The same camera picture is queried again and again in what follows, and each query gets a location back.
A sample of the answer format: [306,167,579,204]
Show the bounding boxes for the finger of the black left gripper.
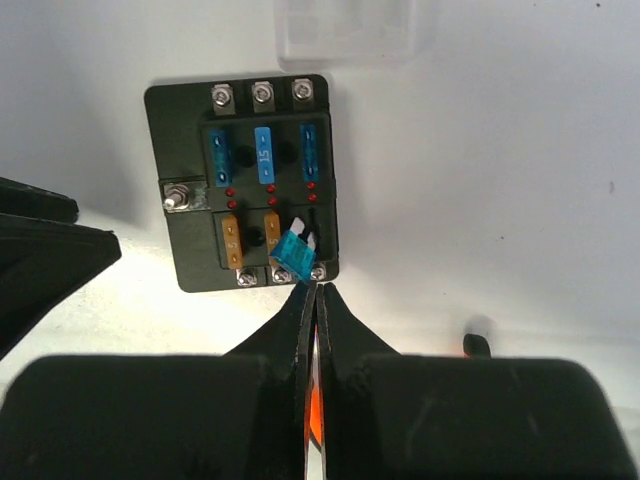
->
[1,214,121,356]
[0,178,79,224]

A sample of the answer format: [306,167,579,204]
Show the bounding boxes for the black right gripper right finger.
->
[317,283,636,479]

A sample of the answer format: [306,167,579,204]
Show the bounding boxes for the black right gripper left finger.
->
[1,284,317,479]

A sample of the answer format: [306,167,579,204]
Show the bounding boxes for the small blue fuse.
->
[270,217,317,282]

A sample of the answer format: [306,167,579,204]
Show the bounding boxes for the orange blade fuse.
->
[221,214,244,270]
[264,210,281,257]

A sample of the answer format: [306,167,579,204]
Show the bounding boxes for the black fuse box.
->
[144,74,339,293]

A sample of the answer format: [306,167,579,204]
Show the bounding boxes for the dark blue blade fuse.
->
[254,126,275,185]

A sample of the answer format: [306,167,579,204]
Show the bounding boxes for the light blue blade fuse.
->
[300,124,319,183]

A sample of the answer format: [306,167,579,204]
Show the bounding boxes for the clear plastic fuse box cover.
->
[273,1,419,72]

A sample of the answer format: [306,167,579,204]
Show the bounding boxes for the blue blade fuse in box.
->
[208,129,232,187]

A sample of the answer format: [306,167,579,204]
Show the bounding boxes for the orange handled needle-nose pliers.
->
[462,333,492,358]

